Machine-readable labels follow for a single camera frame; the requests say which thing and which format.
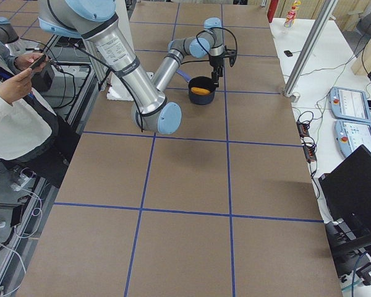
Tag blue teach pendant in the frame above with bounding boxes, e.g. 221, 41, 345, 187
327, 87, 371, 123
335, 119, 371, 157

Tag black power strip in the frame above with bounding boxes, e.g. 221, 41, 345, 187
296, 121, 317, 163

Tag dark blue saucepan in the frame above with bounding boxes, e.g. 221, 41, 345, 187
176, 70, 216, 105

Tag person in white shirt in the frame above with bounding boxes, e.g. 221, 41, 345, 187
0, 42, 80, 188

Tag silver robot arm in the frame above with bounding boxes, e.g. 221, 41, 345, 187
38, 1, 225, 134

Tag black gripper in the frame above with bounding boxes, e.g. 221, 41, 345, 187
209, 54, 224, 88

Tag black laptop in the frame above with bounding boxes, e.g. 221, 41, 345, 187
318, 145, 371, 231

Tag yellow corn cob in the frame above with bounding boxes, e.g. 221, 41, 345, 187
191, 87, 211, 96

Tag black smartphone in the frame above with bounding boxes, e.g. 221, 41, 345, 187
29, 54, 47, 70

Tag small black device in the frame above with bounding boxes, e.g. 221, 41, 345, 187
284, 50, 293, 57

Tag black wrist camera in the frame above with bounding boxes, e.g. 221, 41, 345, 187
224, 47, 237, 67

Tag aluminium frame post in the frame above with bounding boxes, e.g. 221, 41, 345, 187
283, 0, 338, 97

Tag small metal cup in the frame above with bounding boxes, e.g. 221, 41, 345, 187
290, 92, 301, 103

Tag red yellow drink bottle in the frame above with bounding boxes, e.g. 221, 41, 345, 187
284, 1, 301, 28

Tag near blue teach pendant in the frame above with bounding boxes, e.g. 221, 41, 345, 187
335, 119, 371, 157

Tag far blue teach pendant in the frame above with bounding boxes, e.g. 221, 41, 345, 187
327, 87, 371, 123

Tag person hand holding phone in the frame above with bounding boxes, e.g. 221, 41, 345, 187
0, 53, 45, 105

